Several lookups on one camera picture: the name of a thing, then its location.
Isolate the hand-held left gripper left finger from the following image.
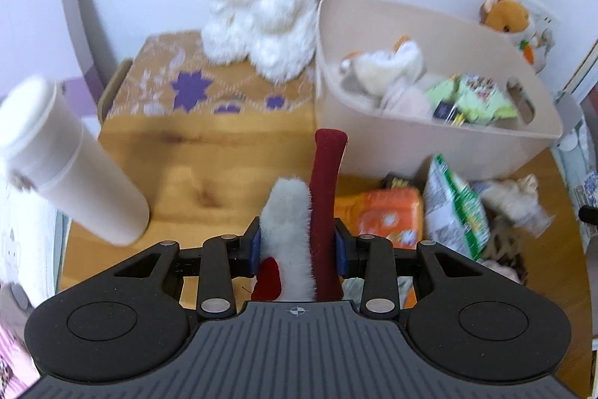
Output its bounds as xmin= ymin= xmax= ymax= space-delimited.
xmin=112 ymin=217 xmax=262 ymax=320

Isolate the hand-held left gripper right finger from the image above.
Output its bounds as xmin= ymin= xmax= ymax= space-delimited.
xmin=333 ymin=219 xmax=487 ymax=320

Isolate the red and white plush toy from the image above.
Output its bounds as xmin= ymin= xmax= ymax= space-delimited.
xmin=252 ymin=128 xmax=349 ymax=303

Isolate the beige plastic storage basket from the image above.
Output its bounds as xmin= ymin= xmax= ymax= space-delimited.
xmin=315 ymin=0 xmax=564 ymax=180

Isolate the green and white snack packet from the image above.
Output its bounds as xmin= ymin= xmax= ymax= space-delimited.
xmin=423 ymin=154 xmax=491 ymax=262

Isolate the wooden desktop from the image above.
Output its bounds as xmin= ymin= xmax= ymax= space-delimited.
xmin=58 ymin=100 xmax=594 ymax=334

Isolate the orange packet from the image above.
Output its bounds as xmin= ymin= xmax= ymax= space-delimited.
xmin=334 ymin=188 xmax=425 ymax=250

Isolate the black and yellow packet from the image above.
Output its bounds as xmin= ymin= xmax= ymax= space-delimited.
xmin=380 ymin=174 xmax=416 ymax=190

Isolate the pale pink plush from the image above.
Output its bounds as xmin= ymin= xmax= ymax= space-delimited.
xmin=380 ymin=74 xmax=449 ymax=119

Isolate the leopard print accessory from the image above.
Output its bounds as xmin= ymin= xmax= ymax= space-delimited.
xmin=486 ymin=217 xmax=528 ymax=283

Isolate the beige fluffy toy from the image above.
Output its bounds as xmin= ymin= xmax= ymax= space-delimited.
xmin=481 ymin=175 xmax=557 ymax=236

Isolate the cream and orange plush toy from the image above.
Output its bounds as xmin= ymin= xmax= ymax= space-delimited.
xmin=340 ymin=35 xmax=425 ymax=101

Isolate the white tumbler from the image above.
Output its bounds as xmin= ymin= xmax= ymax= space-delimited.
xmin=0 ymin=74 xmax=151 ymax=246

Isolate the light green packet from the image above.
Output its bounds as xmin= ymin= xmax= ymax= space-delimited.
xmin=423 ymin=74 xmax=519 ymax=126

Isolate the white printed blanket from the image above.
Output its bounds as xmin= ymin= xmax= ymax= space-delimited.
xmin=0 ymin=179 xmax=71 ymax=381

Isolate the orange hamster plush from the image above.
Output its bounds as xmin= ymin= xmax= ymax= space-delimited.
xmin=479 ymin=0 xmax=552 ymax=73

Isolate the white wall socket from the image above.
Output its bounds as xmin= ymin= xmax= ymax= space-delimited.
xmin=518 ymin=0 xmax=559 ymax=54

